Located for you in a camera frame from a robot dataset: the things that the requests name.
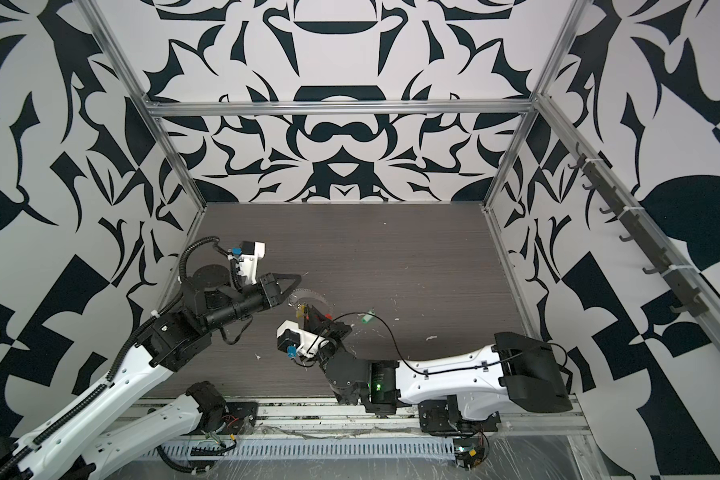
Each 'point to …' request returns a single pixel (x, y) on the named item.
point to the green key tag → (368, 317)
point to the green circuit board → (469, 452)
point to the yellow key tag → (300, 311)
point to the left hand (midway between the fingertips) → (303, 274)
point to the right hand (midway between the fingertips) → (313, 306)
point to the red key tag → (328, 315)
